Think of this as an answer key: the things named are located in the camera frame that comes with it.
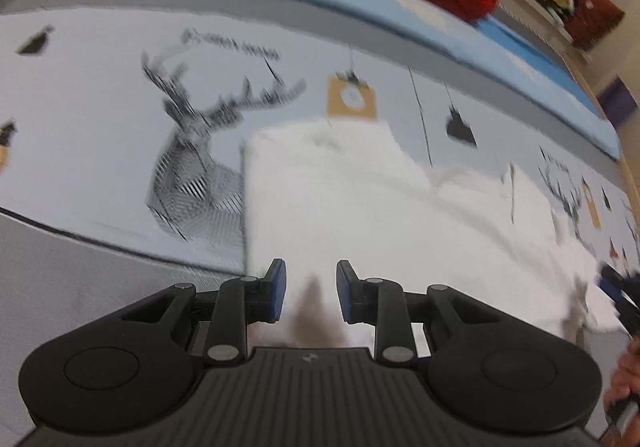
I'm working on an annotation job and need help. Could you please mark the red cushion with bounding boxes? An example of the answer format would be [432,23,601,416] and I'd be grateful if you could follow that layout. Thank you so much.
[565,0,626,51]

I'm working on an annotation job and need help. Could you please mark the purple board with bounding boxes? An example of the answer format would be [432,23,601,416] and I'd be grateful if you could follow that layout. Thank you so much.
[597,77,640,130]

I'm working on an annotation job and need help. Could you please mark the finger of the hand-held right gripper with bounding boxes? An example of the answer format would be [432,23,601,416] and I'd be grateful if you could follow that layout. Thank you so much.
[597,263,640,335]

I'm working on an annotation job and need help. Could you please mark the white shirt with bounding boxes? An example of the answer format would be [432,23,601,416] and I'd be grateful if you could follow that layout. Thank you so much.
[241,118,623,363]

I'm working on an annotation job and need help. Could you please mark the person's right hand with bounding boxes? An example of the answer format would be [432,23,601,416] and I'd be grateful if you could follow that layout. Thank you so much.
[602,338,640,428]

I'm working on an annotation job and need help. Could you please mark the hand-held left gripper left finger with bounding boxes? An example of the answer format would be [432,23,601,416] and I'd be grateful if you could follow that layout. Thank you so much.
[120,257,289,363]

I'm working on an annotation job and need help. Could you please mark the deer printed bed sheet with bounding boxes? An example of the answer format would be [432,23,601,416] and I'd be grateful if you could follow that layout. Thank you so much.
[0,7,640,278]

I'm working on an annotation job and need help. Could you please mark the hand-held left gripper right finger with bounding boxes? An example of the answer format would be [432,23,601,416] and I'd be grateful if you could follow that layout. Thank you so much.
[336,258,506,364]

